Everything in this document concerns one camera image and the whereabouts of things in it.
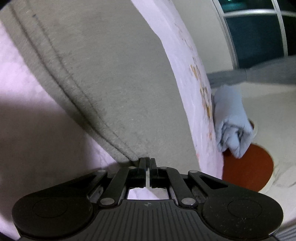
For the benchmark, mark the red wooden headboard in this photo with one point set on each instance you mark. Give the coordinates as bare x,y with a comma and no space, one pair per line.
254,171

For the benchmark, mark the right grey curtain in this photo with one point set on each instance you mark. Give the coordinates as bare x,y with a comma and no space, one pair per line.
276,71

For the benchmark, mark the pink floral bed sheet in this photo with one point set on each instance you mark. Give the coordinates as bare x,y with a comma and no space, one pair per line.
42,145

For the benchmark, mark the aluminium frame window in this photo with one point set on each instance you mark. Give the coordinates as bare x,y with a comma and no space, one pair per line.
257,31

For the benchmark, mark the light blue rolled duvet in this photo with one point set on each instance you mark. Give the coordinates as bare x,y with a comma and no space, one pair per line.
232,126

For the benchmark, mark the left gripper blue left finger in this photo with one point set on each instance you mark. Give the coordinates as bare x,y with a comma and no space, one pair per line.
117,186

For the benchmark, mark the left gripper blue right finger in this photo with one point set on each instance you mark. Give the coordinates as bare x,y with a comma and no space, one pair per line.
171,180

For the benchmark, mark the grey pants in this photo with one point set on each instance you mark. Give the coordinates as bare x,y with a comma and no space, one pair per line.
102,62

